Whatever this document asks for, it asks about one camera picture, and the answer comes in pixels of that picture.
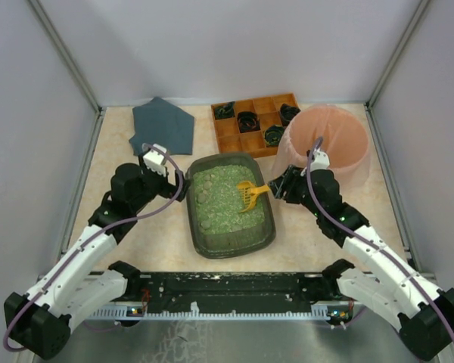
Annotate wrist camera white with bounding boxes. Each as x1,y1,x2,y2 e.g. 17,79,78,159
306,150,330,172
140,143,168,177

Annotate orange wooden compartment tray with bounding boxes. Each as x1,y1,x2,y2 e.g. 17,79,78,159
210,93,299,158

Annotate trash bin with pink bag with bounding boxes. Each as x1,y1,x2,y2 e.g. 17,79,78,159
271,104,371,189

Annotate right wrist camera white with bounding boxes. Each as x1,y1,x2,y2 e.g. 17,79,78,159
306,150,330,172

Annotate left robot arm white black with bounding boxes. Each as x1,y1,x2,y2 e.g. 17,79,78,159
2,159,188,359

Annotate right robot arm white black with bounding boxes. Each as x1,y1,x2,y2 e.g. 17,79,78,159
268,166,454,361

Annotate rolled tie orange pattern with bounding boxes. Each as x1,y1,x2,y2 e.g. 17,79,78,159
237,111,260,133

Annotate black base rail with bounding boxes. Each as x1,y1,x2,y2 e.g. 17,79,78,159
98,270,360,326

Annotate rolled tie dark grey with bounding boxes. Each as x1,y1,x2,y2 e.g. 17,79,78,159
279,104,300,126

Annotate rolled tie green pattern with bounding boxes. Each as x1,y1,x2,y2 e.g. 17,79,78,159
213,101,235,119

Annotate yellow litter scoop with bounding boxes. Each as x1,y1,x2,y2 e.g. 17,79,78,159
237,181,270,213

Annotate green litter pellets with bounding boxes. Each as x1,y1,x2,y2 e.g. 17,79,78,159
193,165,265,235

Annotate dark grey litter box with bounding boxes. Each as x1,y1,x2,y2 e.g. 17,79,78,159
186,152,276,259

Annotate folded grey-blue cloth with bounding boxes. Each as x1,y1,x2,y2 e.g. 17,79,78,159
129,97,194,156

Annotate rolled tie yellow floral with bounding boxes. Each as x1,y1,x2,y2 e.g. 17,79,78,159
263,125,285,147

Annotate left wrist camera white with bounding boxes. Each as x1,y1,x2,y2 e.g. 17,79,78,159
140,143,168,177

